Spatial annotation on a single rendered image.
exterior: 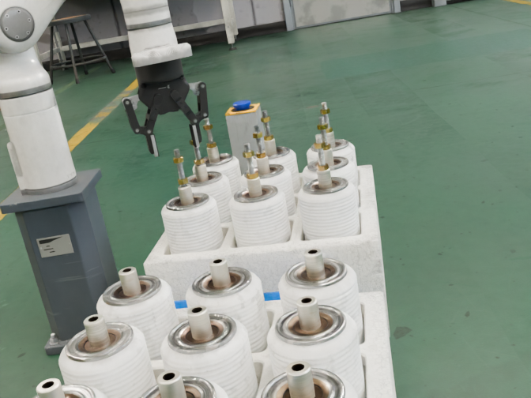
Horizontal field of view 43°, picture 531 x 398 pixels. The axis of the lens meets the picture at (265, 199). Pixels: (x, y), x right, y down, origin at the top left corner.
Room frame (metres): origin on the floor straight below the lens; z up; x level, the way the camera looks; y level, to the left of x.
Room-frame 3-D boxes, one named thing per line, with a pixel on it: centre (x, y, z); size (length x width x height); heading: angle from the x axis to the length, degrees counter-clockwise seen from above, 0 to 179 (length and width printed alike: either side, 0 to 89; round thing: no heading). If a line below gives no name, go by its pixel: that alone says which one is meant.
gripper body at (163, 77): (1.09, 0.13, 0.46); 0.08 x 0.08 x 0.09
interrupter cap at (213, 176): (1.20, 0.11, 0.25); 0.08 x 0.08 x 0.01
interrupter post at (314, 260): (0.73, -0.04, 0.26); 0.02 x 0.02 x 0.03
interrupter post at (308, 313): (0.62, -0.02, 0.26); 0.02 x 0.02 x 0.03
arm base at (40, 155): (1.17, 0.37, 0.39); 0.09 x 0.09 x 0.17; 87
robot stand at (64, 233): (1.17, 0.37, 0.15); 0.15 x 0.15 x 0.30; 87
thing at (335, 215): (1.04, -0.10, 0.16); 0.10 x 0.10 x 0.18
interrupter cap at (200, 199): (1.09, 0.13, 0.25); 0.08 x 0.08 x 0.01
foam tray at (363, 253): (1.18, -0.01, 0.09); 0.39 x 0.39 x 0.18; 80
